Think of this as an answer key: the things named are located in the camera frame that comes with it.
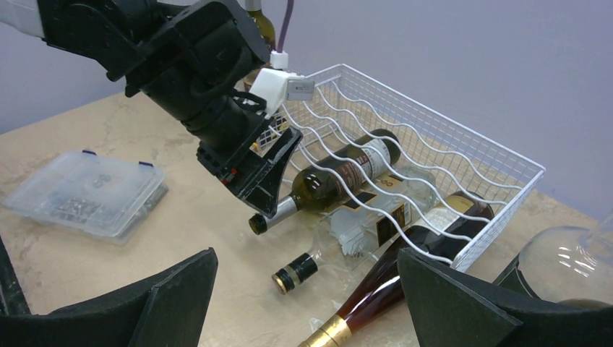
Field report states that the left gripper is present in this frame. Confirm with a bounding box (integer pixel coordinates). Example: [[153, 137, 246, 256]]
[[124, 19, 303, 218]]

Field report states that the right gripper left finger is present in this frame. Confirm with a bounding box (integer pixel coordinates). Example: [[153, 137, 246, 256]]
[[1, 248, 218, 346]]

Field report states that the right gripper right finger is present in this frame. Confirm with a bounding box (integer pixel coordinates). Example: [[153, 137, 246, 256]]
[[406, 260, 612, 346]]

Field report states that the dark bottle silver collar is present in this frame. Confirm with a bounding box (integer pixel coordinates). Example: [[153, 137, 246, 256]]
[[249, 129, 401, 235]]

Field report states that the dark labelled wine bottle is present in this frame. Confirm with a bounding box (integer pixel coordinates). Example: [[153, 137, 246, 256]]
[[242, 0, 276, 92]]

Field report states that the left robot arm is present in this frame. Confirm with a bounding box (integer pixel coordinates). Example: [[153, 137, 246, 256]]
[[1, 1, 302, 217]]

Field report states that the red bottle gold foil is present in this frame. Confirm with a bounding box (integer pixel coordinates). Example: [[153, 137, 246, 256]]
[[300, 191, 495, 346]]

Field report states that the small dark bottle gold cap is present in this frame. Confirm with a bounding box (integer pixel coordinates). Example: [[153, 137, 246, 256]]
[[272, 165, 437, 294]]

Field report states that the clear plastic parts box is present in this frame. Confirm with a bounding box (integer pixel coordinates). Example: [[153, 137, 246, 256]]
[[3, 150, 168, 244]]

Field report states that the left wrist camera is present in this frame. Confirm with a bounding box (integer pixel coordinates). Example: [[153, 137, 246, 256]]
[[249, 51, 315, 119]]

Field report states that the white wire wine rack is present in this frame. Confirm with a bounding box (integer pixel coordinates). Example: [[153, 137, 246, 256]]
[[279, 64, 546, 272]]

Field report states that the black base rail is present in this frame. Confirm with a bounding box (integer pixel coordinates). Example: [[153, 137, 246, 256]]
[[0, 240, 30, 316]]

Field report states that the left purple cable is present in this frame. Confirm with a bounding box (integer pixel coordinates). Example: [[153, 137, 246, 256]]
[[276, 0, 296, 53]]

